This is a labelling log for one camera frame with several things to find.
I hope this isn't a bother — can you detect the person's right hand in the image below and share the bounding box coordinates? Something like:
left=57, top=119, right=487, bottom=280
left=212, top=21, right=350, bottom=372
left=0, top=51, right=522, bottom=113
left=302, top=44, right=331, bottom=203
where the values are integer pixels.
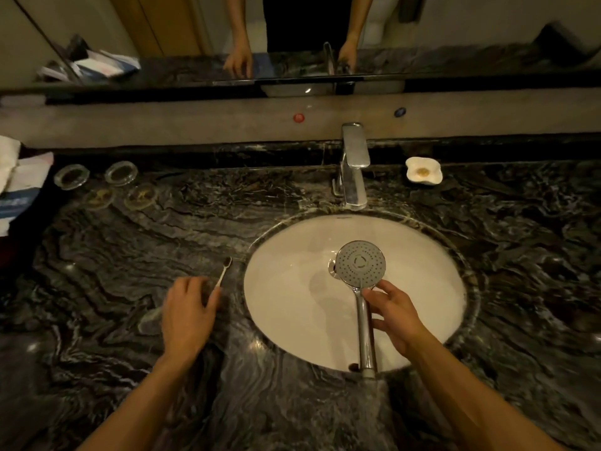
left=362, top=279, right=427, bottom=358

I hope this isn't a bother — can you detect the person's left hand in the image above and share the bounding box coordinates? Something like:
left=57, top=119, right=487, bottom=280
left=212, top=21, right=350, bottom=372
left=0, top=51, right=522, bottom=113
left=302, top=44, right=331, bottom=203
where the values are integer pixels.
left=161, top=276, right=222, bottom=368

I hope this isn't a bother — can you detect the white toothbrush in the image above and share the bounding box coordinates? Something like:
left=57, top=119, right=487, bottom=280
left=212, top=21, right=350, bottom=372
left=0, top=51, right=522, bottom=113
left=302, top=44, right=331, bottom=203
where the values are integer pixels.
left=208, top=257, right=233, bottom=307

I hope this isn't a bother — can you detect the chrome handheld shower head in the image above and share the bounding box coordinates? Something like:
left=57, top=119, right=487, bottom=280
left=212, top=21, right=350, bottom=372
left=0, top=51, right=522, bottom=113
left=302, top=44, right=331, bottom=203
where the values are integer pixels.
left=334, top=240, right=387, bottom=378

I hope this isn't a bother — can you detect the person's left forearm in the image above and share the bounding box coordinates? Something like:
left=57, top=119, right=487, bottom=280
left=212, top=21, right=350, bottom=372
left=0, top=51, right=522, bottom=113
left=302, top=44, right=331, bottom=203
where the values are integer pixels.
left=77, top=347, right=207, bottom=451

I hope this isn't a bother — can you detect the person's right forearm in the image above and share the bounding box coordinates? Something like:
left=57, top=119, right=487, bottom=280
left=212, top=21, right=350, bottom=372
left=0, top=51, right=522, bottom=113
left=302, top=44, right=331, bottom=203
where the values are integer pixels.
left=399, top=331, right=562, bottom=451

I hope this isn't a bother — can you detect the white oval sink basin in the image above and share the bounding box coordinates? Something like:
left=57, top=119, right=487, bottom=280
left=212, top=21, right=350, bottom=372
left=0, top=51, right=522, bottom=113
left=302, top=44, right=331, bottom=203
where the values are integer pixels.
left=243, top=213, right=468, bottom=374

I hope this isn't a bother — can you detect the chrome sink faucet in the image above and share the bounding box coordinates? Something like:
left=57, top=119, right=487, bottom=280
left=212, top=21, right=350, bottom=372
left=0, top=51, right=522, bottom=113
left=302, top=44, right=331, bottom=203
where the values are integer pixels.
left=331, top=122, right=372, bottom=212

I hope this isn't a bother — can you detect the white wavy soap dish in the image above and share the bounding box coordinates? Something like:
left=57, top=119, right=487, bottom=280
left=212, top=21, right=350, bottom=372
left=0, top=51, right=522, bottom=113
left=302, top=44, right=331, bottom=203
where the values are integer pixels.
left=405, top=156, right=444, bottom=186

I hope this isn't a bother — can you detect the white and blue packet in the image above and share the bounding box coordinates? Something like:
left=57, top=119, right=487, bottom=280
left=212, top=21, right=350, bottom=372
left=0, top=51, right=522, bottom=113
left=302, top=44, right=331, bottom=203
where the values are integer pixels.
left=0, top=152, right=54, bottom=237

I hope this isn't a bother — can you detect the white folded towel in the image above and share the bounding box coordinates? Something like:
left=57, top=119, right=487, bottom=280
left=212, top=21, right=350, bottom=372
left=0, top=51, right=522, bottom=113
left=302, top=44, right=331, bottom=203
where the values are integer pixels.
left=0, top=135, right=22, bottom=193

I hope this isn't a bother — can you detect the wall mirror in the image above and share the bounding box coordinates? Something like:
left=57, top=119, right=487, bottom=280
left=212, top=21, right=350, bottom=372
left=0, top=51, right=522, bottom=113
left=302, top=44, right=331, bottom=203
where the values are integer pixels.
left=0, top=0, right=601, bottom=95

